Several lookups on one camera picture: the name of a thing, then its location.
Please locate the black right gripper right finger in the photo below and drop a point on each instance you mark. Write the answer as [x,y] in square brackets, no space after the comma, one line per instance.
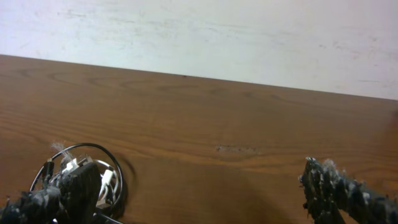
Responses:
[328,192]

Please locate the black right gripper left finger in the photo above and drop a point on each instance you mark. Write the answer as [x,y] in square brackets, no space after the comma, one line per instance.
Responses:
[72,199]

